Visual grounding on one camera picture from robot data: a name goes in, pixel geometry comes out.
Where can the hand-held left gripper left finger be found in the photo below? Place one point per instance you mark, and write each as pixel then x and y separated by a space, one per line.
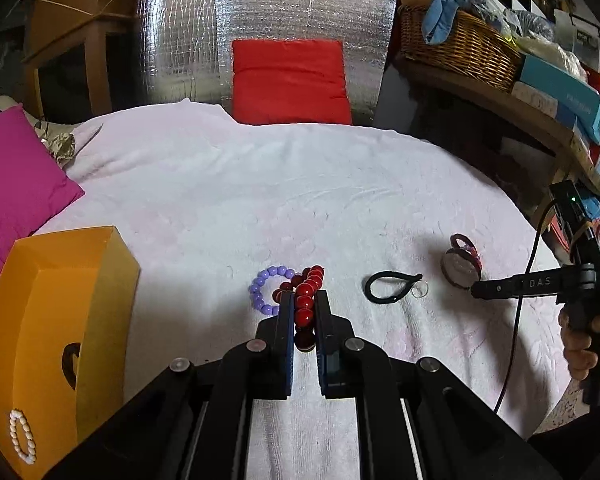
pixel 286 345

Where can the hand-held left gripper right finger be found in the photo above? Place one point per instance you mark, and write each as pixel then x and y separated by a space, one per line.
pixel 325 345

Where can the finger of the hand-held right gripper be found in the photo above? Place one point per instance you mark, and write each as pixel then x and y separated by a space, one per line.
pixel 510 286

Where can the patterned metal bangle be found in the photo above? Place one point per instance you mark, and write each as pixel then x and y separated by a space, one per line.
pixel 461 270

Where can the orange cardboard box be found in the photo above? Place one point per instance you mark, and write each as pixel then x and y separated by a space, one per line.
pixel 35 320

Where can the person's right hand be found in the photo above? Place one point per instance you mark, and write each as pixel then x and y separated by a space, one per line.
pixel 577 350

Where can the white fleece blanket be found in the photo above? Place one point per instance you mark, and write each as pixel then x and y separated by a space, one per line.
pixel 280 200

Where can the teal cardboard box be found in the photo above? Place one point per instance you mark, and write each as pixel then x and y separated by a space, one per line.
pixel 560 92

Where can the curved wooden shelf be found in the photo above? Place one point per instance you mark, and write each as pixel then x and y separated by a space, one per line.
pixel 505 105

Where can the person's dark trouser leg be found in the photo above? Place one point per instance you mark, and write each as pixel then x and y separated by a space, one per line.
pixel 580 450

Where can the wicker basket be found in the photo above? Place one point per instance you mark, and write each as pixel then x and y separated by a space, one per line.
pixel 460 55

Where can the red pillow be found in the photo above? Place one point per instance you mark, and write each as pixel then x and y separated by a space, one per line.
pixel 290 82

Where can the blue cloth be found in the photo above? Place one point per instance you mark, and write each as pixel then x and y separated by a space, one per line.
pixel 442 12

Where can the leaf printed cloth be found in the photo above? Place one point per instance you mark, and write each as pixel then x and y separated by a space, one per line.
pixel 55 142

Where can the pink pillow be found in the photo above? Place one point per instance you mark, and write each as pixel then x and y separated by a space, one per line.
pixel 20 185

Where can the silver foil insulation panel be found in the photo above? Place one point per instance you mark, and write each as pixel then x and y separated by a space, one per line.
pixel 180 35

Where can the wooden pillar cabinet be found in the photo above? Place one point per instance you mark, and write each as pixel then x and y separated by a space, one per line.
pixel 85 25

